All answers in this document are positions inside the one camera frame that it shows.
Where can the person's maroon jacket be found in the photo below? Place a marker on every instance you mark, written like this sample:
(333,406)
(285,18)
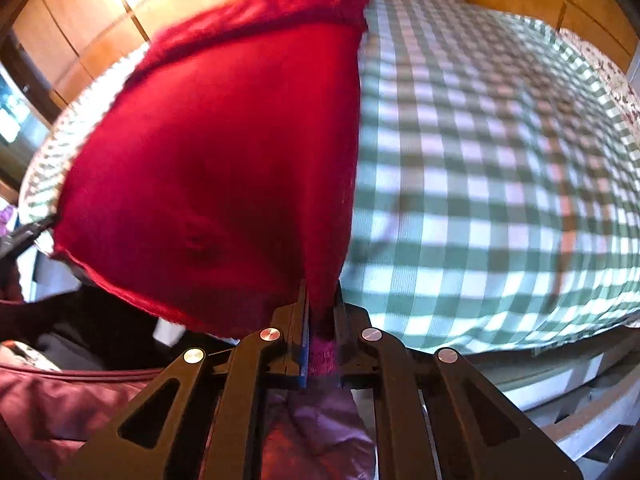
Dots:
(65,410)

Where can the wooden wardrobe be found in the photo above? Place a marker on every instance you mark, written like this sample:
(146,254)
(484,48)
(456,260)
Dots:
(75,25)

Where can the red fleece garment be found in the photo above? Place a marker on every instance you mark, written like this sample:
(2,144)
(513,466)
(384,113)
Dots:
(200,160)

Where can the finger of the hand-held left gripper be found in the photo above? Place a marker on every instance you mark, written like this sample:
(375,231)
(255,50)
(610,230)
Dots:
(22,240)

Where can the grey bed frame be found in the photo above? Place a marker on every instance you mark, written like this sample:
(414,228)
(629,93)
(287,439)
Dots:
(565,385)

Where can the floral bedsheet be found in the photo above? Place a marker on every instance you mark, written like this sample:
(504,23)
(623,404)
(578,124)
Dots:
(610,85)

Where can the green checked bedsheet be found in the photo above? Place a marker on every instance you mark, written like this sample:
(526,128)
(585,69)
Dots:
(475,160)

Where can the window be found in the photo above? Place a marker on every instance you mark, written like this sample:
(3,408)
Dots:
(12,110)

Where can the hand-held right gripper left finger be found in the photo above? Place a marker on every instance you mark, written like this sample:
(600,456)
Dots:
(303,355)

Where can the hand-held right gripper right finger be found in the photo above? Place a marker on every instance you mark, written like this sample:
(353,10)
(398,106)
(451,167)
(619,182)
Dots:
(345,340)

